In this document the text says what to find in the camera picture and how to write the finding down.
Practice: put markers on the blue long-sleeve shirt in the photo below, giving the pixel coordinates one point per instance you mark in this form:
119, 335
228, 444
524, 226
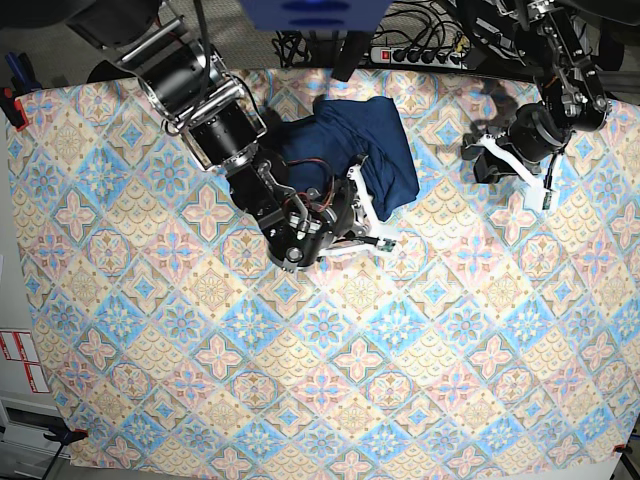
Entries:
327, 141

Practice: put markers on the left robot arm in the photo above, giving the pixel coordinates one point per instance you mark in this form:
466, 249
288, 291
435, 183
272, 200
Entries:
536, 38

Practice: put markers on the black red-lettered bar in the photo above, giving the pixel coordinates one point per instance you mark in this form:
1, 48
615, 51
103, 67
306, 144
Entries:
355, 45

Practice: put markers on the red-black clamp top left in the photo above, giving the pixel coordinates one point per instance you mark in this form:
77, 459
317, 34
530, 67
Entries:
13, 109

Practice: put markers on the red-white labels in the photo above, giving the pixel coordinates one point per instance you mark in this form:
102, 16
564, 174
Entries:
18, 347

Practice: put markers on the blue box overhead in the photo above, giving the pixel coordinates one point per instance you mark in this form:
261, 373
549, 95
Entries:
285, 15

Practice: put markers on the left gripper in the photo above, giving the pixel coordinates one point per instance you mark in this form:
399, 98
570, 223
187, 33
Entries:
515, 144

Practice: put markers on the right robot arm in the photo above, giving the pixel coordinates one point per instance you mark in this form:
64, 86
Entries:
311, 197

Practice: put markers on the clamp bottom right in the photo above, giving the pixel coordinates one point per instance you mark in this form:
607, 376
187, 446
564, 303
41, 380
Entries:
627, 449

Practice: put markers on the clamp bottom left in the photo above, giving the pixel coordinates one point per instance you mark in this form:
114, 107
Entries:
64, 436

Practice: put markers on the white power strip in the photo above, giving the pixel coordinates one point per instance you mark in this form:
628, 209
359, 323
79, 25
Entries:
430, 57

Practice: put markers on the blue clamp top left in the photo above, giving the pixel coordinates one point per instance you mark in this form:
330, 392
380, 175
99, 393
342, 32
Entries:
23, 79

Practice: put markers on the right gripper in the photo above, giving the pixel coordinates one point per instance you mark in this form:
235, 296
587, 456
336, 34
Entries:
299, 230

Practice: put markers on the patterned tile tablecloth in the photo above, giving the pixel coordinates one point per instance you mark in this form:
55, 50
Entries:
494, 341

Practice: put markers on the aluminium frame right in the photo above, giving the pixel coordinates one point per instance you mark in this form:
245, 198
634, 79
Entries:
621, 85

